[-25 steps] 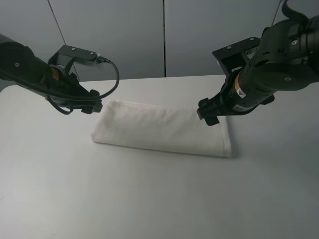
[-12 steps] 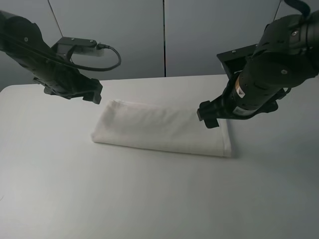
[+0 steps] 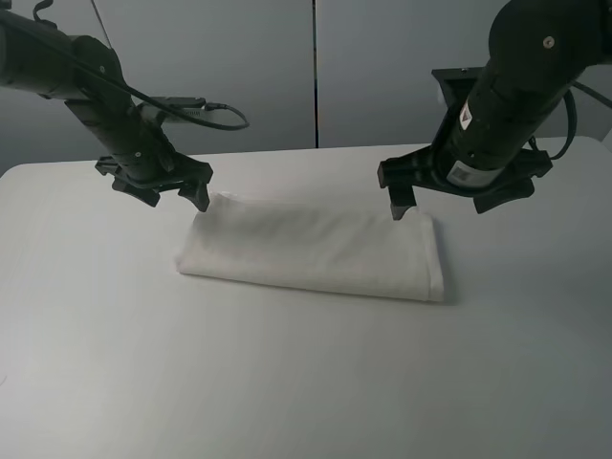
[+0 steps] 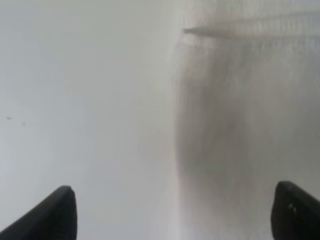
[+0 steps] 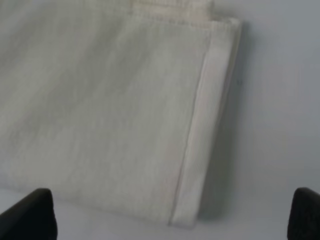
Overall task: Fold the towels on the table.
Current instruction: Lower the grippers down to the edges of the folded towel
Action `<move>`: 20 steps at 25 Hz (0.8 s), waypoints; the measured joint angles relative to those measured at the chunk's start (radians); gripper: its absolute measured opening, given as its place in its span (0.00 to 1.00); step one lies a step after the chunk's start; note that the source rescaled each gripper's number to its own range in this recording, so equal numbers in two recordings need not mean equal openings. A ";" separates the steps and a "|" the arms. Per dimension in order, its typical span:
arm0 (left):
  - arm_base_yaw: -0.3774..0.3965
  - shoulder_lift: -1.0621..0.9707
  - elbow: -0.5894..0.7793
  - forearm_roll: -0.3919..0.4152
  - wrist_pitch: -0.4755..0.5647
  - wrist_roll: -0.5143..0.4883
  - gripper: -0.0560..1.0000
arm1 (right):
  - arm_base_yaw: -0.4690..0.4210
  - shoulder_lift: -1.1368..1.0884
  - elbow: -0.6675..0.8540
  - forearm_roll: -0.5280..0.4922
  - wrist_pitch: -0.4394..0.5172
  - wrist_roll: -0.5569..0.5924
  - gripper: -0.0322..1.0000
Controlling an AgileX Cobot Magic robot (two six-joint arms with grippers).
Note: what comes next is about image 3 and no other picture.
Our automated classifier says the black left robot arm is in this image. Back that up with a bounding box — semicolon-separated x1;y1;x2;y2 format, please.
1;8;212;211

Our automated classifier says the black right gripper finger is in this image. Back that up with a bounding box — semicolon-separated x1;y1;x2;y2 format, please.
473;179;535;214
389;186;415;220

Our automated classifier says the white towel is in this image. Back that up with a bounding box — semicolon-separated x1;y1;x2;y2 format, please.
176;193;445;302

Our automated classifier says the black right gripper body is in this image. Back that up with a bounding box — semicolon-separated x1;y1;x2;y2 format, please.
377;147;553;191

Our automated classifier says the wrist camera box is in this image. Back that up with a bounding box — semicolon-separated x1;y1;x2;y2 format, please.
138;97;207;126
431;67;484;109

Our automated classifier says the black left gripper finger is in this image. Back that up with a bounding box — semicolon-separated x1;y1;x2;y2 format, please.
178;182;209;212
112;179;160;208

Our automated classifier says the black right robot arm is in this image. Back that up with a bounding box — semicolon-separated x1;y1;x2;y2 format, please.
378;0;611;221

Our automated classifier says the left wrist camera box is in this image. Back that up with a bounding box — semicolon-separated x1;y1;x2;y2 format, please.
138;97;207;126

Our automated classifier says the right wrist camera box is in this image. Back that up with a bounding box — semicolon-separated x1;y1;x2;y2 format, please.
431;67;484;109

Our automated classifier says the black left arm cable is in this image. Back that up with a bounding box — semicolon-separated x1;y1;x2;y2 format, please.
0;9;251;131

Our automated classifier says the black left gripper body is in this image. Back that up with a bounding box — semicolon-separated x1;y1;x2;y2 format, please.
95;152;212;191

